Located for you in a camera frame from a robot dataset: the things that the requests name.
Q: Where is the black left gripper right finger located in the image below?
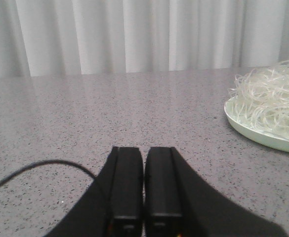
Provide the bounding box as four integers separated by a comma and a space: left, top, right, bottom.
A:
145, 147, 287, 237

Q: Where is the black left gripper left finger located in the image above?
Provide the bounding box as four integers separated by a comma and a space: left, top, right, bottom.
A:
47, 147, 143, 237

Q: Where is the white vermicelli bundle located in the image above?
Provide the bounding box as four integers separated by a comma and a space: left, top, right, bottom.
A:
227, 60, 289, 142

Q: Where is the light green plate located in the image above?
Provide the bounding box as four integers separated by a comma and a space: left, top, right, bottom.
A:
224, 99, 289, 153

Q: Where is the white curtain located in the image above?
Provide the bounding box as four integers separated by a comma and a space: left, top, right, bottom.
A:
0, 0, 289, 78

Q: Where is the thin black cable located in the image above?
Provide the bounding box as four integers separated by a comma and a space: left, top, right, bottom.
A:
0, 159, 110, 220

